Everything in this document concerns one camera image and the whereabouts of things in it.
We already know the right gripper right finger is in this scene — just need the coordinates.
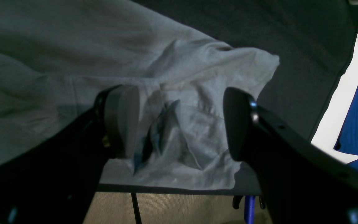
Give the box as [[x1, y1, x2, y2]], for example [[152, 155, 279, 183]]
[[223, 87, 358, 224]]

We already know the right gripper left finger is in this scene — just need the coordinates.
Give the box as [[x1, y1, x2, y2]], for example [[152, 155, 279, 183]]
[[0, 85, 140, 224]]

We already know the grey T-shirt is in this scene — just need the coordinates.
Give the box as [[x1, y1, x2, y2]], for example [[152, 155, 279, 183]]
[[0, 0, 280, 190]]

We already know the black table leg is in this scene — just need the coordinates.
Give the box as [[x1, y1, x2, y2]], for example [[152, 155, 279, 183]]
[[131, 193, 142, 224]]

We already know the black tablecloth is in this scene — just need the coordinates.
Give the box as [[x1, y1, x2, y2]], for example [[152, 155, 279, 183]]
[[74, 0, 358, 195]]

